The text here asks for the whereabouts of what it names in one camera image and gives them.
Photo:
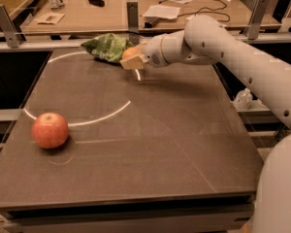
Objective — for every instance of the green jalapeno chip bag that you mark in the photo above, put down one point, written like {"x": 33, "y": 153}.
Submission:
{"x": 107, "y": 47}

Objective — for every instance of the middle metal bracket post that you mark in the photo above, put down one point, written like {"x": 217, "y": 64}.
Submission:
{"x": 133, "y": 21}

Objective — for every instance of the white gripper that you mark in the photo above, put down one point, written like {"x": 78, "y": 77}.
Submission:
{"x": 152, "y": 52}

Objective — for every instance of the orange fruit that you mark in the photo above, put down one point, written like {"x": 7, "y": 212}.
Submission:
{"x": 130, "y": 53}

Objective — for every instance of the white paper sheet right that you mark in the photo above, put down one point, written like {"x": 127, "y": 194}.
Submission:
{"x": 203, "y": 22}

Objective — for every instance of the left metal bracket post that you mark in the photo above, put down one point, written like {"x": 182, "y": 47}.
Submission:
{"x": 12, "y": 38}

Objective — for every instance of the white paper sheet centre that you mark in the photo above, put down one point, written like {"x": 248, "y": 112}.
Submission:
{"x": 161, "y": 11}

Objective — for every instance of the black computer mouse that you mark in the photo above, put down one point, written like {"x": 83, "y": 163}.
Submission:
{"x": 98, "y": 3}

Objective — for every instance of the clear plastic bottle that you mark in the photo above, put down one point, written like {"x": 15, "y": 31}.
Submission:
{"x": 243, "y": 99}

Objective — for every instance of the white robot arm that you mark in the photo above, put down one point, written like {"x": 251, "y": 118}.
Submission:
{"x": 204, "y": 40}

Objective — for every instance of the small paper packet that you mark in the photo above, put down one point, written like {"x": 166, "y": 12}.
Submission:
{"x": 49, "y": 18}

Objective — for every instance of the right metal bracket post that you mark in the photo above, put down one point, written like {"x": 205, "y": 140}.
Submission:
{"x": 251, "y": 32}

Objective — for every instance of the wooden back desk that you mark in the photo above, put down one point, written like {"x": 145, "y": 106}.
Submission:
{"x": 82, "y": 17}

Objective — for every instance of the metal bracket post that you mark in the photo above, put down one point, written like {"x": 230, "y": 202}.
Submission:
{"x": 133, "y": 21}
{"x": 251, "y": 32}
{"x": 12, "y": 38}

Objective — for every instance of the red apple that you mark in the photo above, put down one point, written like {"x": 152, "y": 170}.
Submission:
{"x": 50, "y": 130}

